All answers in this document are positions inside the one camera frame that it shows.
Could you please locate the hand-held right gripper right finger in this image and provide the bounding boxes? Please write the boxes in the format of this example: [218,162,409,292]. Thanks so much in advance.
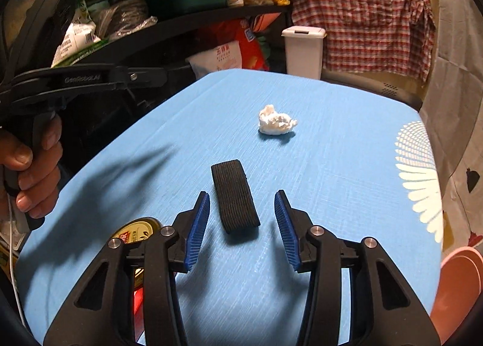
[273,189,441,346]

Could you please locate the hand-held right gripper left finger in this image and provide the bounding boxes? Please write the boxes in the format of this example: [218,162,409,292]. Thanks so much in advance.
[43,191,211,346]

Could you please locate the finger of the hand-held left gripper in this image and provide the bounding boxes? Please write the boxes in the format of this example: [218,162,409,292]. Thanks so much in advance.
[126,66,169,87]

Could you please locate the black elastic band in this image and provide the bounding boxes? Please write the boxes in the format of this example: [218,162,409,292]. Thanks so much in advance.
[210,159,261,235]

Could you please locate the pink plastic basin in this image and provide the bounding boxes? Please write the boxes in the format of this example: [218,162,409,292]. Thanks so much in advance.
[432,248,479,333]

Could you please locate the person's left hand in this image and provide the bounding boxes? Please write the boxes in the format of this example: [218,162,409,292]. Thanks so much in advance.
[0,117,64,214]

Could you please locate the green and white packets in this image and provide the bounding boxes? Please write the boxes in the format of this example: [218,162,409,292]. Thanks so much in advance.
[51,0,118,67]

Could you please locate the blue feather-print cloth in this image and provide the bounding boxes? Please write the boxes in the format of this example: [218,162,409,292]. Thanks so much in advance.
[15,66,444,346]

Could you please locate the round gold-lid tin can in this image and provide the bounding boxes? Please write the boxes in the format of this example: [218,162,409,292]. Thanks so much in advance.
[110,217,164,290]

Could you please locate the clear bag of dark noodles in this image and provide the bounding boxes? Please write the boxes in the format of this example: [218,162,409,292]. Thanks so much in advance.
[94,0,158,41]

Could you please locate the white rice bag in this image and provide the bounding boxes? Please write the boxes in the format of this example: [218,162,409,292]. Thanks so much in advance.
[189,42,244,80]

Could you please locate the black shelf rack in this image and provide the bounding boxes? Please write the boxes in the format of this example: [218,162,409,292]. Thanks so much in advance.
[0,0,295,165]

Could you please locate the orange food bag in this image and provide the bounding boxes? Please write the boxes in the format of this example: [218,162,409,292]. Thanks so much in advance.
[234,15,271,71]

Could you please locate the crumpled white tissue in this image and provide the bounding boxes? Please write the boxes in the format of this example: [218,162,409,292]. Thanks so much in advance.
[257,104,298,136]

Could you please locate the white lidded bin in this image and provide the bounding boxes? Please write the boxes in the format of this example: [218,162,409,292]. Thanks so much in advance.
[281,26,326,80]

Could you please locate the grey deer-print cloth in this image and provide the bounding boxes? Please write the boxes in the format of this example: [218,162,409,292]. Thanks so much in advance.
[423,0,483,256]

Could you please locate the red plaid shirt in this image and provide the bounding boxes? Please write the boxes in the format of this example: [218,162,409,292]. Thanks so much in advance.
[283,0,436,83]

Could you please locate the white cable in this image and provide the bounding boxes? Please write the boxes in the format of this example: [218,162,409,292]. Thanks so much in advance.
[7,195,28,331]

